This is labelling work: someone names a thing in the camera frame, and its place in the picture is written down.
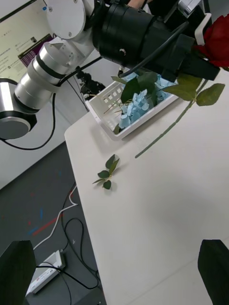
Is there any red rose with stem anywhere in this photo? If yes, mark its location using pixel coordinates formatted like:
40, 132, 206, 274
135, 14, 229, 159

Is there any person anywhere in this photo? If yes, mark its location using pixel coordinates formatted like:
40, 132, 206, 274
130, 0, 149, 9

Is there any white floor cable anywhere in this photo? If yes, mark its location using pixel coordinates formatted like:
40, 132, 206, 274
32, 184, 79, 251

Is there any pale blue flower with stem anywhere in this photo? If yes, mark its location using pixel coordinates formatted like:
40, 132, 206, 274
155, 72, 178, 103
112, 71, 158, 134

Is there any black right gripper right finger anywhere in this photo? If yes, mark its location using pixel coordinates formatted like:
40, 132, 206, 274
197, 239, 229, 305

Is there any shallow white box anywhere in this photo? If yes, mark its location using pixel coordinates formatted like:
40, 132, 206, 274
85, 71, 180, 141

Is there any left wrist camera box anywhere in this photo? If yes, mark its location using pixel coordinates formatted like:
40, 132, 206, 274
177, 0, 212, 46

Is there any black tripod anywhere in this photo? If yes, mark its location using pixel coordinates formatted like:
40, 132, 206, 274
75, 69, 106, 97

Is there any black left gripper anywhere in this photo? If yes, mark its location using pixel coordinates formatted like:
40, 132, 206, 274
152, 14, 220, 83

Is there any large screen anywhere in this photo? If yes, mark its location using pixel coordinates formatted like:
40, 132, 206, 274
0, 0, 57, 83

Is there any black floor cable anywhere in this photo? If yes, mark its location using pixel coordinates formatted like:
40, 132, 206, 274
35, 183, 100, 290

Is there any white power strip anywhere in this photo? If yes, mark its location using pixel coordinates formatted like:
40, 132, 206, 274
25, 249, 67, 295

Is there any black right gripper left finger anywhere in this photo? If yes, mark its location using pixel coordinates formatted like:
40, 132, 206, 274
0, 240, 37, 305

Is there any loose green leaf twig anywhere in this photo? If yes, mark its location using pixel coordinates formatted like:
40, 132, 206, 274
92, 153, 120, 191

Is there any black left wrist camera cable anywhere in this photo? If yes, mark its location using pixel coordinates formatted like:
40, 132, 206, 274
118, 21, 190, 78

